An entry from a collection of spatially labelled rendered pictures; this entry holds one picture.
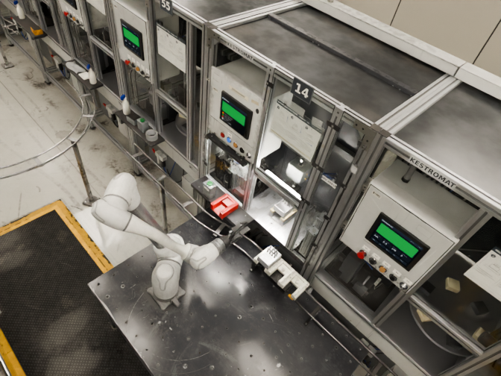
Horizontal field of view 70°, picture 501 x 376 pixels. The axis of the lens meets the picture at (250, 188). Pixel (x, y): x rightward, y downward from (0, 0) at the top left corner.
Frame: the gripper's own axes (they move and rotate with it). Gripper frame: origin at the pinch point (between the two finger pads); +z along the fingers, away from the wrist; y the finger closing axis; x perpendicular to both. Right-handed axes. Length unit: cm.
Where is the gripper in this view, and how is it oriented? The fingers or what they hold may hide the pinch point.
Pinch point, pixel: (246, 225)
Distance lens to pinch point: 220.3
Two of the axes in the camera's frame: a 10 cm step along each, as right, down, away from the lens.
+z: 7.1, -4.6, 5.4
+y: 1.3, -6.7, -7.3
